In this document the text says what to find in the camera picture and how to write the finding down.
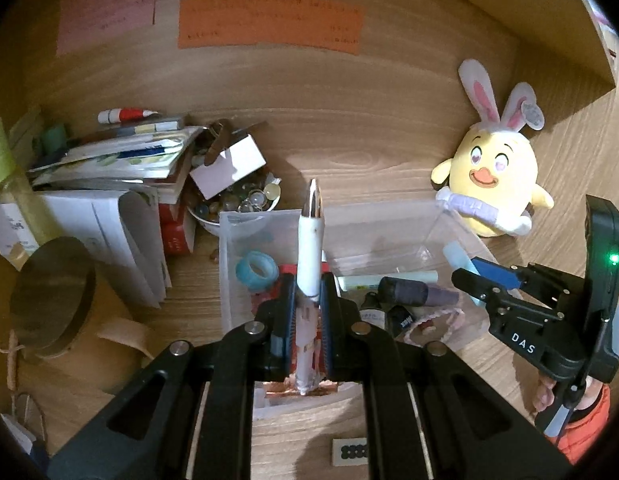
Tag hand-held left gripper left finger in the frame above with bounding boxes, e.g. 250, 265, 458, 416
48, 274, 298, 480

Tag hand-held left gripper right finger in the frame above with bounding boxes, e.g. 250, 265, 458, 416
320, 274, 573, 480

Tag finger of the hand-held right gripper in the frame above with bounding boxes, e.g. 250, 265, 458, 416
451, 268, 505, 308
470, 256, 527, 291

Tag red tea packet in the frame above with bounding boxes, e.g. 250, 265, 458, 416
253, 262, 343, 398

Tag light blue stick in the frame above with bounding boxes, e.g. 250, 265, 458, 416
443, 241, 483, 306

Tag teal tape roll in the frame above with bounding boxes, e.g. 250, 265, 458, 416
236, 251, 278, 291

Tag white pen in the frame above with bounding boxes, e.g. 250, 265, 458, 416
294, 178, 324, 396

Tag clear plastic container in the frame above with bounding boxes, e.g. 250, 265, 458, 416
218, 200, 495, 421

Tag person's right forearm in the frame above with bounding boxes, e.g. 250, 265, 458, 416
559, 385, 613, 463

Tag person's right hand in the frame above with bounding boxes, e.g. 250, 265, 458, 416
532, 375, 557, 413

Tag small dropper bottle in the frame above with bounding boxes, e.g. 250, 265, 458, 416
362, 292, 390, 331

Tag dark purple bottle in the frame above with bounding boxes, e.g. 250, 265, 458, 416
378, 276, 463, 307

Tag pale green tube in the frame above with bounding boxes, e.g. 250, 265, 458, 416
337, 270, 437, 291

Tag small black bottle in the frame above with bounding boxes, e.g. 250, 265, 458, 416
389, 305, 415, 338

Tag yellow chick plush toy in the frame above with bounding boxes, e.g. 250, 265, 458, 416
431, 59, 555, 238

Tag bowl of glass beads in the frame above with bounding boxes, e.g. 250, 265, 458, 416
186, 170, 283, 236

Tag red box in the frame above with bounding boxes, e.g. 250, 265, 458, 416
160, 202, 196, 256

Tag white block with black dots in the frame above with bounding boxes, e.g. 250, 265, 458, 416
332, 438, 369, 467

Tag white card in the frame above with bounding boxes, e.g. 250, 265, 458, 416
190, 135, 266, 200

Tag brown mug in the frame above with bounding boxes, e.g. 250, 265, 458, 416
20, 305, 153, 396

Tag metal clip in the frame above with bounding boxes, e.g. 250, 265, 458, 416
204, 119, 268, 166

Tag white folded papers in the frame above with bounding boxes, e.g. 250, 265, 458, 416
40, 187, 173, 309

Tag stack of booklets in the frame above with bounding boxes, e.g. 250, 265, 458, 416
27, 116, 205, 193

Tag round wooden lid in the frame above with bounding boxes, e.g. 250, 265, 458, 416
10, 237, 96, 361

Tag red and white marker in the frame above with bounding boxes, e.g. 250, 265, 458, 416
98, 107, 160, 124

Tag wooden shelf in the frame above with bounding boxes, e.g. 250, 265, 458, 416
379, 0, 617, 91

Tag orange paper note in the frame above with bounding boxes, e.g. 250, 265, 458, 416
178, 0, 365, 57

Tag white paper bag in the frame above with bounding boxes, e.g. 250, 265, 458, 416
0, 195, 45, 266

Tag small teal container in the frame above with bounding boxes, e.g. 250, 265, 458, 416
42, 124, 68, 153

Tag blue and white box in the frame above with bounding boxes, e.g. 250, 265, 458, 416
0, 412, 50, 456

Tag green spray bottle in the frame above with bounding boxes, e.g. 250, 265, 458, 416
0, 116, 55, 246

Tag pink paper note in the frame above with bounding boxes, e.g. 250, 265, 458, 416
56, 0, 156, 57

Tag pink bracelet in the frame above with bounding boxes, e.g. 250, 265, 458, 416
402, 307, 467, 346

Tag beige cord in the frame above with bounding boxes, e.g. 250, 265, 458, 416
0, 330, 20, 396

